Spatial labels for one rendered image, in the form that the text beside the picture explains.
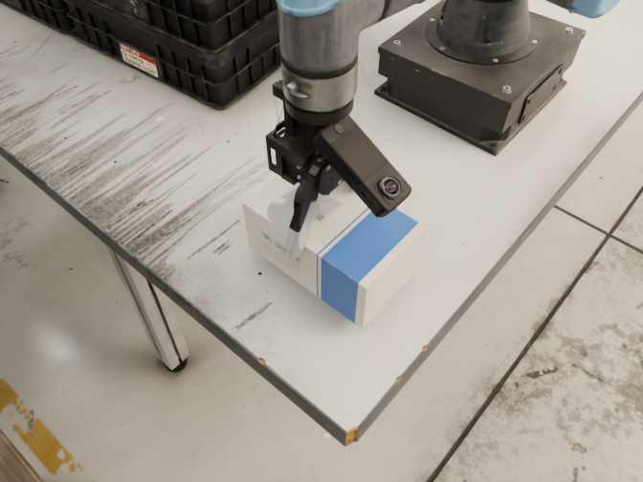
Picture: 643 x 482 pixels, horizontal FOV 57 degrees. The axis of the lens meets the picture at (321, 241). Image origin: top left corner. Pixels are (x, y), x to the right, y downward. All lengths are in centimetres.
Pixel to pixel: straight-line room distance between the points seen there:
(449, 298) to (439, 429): 71
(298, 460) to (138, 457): 36
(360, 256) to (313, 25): 28
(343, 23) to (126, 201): 51
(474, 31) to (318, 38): 50
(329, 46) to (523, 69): 52
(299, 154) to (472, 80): 40
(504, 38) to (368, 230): 44
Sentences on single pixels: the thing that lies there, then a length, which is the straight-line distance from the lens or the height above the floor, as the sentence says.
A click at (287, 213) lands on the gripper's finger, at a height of 84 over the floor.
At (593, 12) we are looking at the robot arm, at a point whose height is 94.
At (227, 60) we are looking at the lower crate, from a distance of 101.
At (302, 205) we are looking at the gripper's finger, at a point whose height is 88.
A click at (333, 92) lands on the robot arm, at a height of 101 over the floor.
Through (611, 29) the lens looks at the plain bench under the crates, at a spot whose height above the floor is 70.
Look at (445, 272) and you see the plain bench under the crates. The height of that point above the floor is 70.
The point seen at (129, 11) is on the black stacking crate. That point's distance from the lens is 110.
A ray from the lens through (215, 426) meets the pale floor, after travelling 148.
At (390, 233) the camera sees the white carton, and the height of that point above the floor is 81.
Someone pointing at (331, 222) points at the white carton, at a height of 81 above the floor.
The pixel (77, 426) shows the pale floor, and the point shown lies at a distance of 157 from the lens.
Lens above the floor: 136
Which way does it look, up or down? 51 degrees down
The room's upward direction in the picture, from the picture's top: straight up
